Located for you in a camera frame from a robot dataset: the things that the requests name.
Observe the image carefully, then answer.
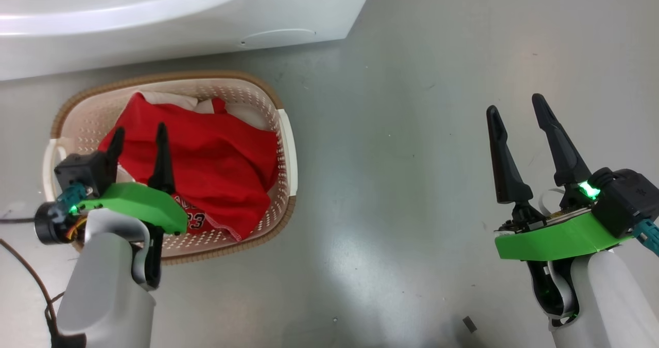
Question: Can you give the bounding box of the left green gripper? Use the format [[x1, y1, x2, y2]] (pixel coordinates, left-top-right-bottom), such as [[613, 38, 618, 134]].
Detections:
[[74, 122, 189, 235]]

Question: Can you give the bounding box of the right green gripper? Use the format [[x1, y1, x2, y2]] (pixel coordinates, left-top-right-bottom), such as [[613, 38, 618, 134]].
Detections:
[[485, 93, 634, 262]]

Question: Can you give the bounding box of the red basketball jersey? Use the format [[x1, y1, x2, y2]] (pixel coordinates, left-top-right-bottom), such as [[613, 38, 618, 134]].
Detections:
[[97, 91, 280, 242]]

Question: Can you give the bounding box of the cream perforated basket brown rim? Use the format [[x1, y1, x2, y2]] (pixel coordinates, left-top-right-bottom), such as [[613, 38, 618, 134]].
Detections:
[[42, 71, 299, 264]]

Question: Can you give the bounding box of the white front-load washing machine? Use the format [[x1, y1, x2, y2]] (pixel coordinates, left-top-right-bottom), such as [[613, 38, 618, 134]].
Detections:
[[0, 0, 379, 81]]

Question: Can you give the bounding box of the round white filter cover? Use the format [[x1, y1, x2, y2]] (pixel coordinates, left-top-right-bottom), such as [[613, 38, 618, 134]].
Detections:
[[240, 27, 318, 48]]

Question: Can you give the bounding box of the white flat ribbon cable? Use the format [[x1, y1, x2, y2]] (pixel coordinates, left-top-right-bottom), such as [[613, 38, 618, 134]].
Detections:
[[537, 187, 565, 215]]

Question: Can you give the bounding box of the left teal cable connector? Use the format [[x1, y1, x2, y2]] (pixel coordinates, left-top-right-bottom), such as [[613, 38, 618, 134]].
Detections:
[[56, 183, 89, 218]]

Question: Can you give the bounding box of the teal cable connector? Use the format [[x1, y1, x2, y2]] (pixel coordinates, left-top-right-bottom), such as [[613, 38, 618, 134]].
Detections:
[[56, 183, 89, 218], [632, 219, 659, 259]]

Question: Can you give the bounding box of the right teal cable connector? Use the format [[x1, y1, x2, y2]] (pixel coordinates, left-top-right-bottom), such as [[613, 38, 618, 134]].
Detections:
[[632, 219, 659, 259]]

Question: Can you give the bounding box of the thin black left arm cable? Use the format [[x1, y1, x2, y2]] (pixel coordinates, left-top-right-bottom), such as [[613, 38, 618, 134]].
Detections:
[[0, 216, 68, 348]]

